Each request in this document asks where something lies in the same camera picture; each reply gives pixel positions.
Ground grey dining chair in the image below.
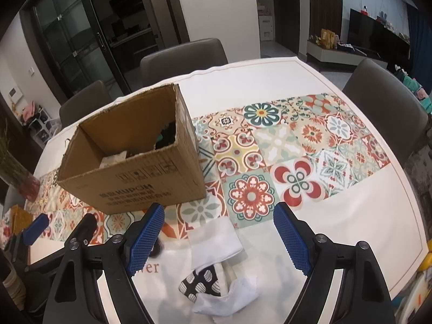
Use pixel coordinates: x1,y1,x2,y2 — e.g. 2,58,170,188
342,58,429,170
59,80,113,127
140,38,229,88

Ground brown cardboard box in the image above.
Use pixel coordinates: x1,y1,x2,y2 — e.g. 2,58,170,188
57,83,207,215

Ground dark slatted wall panel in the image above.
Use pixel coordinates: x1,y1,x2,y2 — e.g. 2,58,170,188
308,0,343,46

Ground white zigzag-edged cloth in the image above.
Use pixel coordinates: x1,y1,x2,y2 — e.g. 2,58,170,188
192,275,260,316

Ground white television stand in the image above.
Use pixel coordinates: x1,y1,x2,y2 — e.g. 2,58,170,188
306,39,389,70

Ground glass sliding door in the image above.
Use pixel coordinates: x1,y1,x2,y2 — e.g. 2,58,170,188
20,0,190,103

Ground dark wooden door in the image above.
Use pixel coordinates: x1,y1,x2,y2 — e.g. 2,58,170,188
272,0,301,58

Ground black floral scarf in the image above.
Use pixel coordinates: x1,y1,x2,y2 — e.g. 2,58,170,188
154,121,177,150

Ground white shoe rack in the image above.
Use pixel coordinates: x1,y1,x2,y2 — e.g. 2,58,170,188
19,101,60,143

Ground teal clothes heap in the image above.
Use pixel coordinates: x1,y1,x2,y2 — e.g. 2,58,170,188
393,66,432,115

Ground colourful plastic toy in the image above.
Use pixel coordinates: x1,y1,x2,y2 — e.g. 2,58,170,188
395,253,432,324

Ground yellow wicker tissue box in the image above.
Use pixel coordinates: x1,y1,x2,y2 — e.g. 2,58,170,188
10,206,32,237

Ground glass vase with dried flowers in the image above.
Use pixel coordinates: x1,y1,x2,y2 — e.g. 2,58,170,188
0,121,34,190

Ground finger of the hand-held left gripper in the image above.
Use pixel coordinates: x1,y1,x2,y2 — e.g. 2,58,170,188
7,213,49,264
62,213,98,255

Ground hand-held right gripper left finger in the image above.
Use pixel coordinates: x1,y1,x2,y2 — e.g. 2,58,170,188
42,202,166,324

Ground white floor appliance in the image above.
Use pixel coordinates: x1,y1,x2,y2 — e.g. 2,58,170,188
259,15,275,41

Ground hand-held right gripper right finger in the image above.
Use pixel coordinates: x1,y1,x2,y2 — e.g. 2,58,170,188
273,202,395,324

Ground blue curtain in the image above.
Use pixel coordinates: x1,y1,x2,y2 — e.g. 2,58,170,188
405,5,432,92

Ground black white oval-print cloth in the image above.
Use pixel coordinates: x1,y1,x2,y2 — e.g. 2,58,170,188
179,265,224,303

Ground black television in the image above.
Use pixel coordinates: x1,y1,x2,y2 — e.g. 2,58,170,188
347,8,411,63

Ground yellow gift bags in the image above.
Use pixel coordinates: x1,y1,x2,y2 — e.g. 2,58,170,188
315,29,340,50

